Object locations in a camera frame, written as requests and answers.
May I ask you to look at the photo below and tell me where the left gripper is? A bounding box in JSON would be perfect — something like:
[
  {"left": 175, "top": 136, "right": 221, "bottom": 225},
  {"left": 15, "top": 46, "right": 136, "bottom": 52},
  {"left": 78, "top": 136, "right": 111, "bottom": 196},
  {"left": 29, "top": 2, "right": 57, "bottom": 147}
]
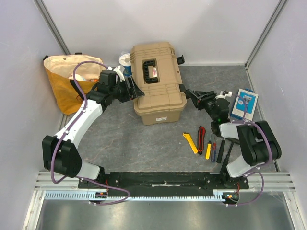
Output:
[{"left": 110, "top": 76, "right": 145, "bottom": 104}]

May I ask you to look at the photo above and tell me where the tan plastic toolbox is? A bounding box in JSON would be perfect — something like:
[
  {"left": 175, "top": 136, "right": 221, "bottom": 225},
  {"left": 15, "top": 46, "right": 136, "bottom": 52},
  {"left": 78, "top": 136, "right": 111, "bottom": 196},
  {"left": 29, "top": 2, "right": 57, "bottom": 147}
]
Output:
[{"left": 130, "top": 42, "right": 187, "bottom": 125}]

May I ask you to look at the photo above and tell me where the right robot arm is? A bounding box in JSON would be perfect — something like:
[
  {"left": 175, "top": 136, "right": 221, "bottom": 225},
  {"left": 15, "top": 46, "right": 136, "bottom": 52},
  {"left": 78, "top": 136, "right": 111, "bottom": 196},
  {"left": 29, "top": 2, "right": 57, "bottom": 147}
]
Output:
[{"left": 185, "top": 89, "right": 282, "bottom": 189}]

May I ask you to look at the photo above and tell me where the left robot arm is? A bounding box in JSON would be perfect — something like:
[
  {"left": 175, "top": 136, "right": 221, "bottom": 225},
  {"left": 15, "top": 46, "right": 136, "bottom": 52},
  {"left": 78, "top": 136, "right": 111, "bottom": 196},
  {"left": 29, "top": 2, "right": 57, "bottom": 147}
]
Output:
[{"left": 42, "top": 70, "right": 145, "bottom": 188}]

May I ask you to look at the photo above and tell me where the red black utility knife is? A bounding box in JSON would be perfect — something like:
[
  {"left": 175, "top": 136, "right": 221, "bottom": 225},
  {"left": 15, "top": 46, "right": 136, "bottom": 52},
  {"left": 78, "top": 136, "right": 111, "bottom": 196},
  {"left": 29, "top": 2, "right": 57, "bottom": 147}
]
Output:
[{"left": 197, "top": 126, "right": 206, "bottom": 155}]

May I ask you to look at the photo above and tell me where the yellow utility knife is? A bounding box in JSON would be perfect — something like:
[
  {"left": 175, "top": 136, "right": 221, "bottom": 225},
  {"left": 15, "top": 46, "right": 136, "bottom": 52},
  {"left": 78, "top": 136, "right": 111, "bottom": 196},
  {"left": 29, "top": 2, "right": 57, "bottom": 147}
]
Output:
[{"left": 182, "top": 133, "right": 198, "bottom": 154}]

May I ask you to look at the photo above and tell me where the blue razor package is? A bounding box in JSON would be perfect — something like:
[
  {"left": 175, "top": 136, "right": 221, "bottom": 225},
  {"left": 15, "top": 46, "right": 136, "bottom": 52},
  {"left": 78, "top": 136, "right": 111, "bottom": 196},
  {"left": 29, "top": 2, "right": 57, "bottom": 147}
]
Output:
[{"left": 230, "top": 89, "right": 259, "bottom": 121}]

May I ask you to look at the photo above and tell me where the red blue screwdriver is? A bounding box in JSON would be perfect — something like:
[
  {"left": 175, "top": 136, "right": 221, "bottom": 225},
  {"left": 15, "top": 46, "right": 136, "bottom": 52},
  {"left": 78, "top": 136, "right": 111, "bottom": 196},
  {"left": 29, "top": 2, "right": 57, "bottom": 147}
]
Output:
[{"left": 211, "top": 136, "right": 216, "bottom": 162}]

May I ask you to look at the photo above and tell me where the yellow canvas tote bag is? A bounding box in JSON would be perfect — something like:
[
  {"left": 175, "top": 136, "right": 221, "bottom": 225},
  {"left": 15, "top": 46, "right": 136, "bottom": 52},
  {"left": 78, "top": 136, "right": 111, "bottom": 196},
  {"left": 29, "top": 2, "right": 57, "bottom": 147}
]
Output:
[{"left": 43, "top": 54, "right": 105, "bottom": 115}]

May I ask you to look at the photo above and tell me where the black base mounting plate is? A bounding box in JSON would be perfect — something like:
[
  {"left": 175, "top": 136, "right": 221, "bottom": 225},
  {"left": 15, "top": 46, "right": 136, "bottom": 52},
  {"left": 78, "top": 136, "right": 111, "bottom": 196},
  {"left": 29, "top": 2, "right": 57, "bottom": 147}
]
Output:
[{"left": 78, "top": 171, "right": 249, "bottom": 195}]

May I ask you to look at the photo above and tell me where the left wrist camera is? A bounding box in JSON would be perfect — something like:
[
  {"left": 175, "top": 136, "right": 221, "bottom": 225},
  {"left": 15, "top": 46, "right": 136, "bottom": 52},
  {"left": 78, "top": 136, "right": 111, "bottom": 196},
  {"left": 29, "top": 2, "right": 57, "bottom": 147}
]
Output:
[{"left": 107, "top": 65, "right": 125, "bottom": 82}]

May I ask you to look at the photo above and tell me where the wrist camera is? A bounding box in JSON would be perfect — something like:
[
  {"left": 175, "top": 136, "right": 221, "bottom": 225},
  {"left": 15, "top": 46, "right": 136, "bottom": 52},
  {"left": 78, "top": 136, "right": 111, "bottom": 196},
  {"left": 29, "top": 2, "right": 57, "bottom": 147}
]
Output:
[
  {"left": 215, "top": 90, "right": 232, "bottom": 99},
  {"left": 107, "top": 65, "right": 125, "bottom": 82}
]

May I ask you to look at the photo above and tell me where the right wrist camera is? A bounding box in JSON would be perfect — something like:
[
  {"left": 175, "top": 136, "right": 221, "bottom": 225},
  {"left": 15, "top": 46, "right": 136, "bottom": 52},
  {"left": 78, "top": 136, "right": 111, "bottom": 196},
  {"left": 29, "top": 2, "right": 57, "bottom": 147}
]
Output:
[{"left": 215, "top": 90, "right": 232, "bottom": 99}]

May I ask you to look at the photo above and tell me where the yellow handle screwdriver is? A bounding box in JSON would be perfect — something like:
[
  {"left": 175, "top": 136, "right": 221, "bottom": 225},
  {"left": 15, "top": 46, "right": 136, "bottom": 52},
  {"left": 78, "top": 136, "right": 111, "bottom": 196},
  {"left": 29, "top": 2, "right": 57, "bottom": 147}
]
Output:
[{"left": 205, "top": 134, "right": 212, "bottom": 160}]

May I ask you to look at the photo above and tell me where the black handle hammer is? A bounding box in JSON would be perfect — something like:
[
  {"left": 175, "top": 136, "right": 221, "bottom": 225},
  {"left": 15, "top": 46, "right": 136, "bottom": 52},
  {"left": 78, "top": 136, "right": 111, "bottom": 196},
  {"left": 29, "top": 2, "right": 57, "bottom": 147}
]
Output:
[{"left": 216, "top": 138, "right": 241, "bottom": 168}]

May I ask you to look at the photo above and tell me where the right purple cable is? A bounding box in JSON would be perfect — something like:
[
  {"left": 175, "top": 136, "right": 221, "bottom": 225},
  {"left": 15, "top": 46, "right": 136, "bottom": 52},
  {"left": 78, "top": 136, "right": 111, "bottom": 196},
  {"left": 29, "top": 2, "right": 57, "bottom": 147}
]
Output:
[{"left": 234, "top": 94, "right": 274, "bottom": 207}]

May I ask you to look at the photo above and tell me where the slotted cable duct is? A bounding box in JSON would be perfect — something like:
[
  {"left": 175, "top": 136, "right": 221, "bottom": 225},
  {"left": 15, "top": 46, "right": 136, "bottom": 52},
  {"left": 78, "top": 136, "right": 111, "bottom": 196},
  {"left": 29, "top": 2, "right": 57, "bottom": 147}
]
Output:
[{"left": 44, "top": 190, "right": 238, "bottom": 201}]

